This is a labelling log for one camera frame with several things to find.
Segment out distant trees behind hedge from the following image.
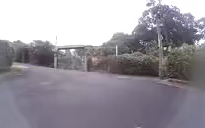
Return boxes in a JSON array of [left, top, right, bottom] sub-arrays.
[[101, 32, 141, 56]]

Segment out roofed gate with posts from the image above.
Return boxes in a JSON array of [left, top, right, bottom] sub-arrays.
[[52, 44, 89, 72]]

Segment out leafy green bush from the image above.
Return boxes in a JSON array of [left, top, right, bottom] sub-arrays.
[[163, 43, 200, 82]]

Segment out grey asphalt road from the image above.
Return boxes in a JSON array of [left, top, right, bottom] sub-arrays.
[[0, 62, 205, 128]]

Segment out wooden utility pole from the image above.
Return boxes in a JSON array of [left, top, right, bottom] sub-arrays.
[[156, 23, 165, 80]]

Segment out overgrown green hedge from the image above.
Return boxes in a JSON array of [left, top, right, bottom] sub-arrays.
[[86, 51, 162, 78]]

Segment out concrete kerb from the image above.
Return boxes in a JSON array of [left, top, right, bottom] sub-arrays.
[[154, 77, 195, 90]]

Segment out large dark tree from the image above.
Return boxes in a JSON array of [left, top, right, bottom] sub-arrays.
[[131, 0, 205, 51]]

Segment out dark trimmed hedge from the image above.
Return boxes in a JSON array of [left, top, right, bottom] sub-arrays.
[[0, 28, 15, 75]]

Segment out group of dark trees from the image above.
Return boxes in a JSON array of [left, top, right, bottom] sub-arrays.
[[11, 39, 56, 68]]

